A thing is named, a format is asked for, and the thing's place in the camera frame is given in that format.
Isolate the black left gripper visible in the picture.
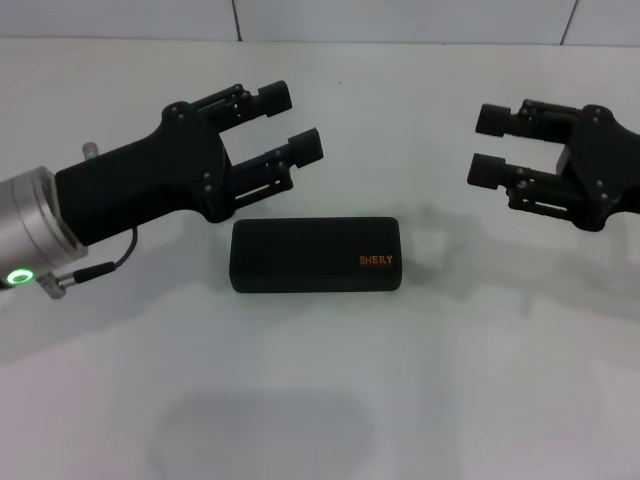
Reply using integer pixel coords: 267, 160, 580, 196
53, 78, 327, 249

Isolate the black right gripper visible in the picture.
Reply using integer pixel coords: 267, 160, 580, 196
466, 97, 640, 234

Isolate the black glasses case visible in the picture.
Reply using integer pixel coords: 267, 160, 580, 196
227, 216, 404, 295

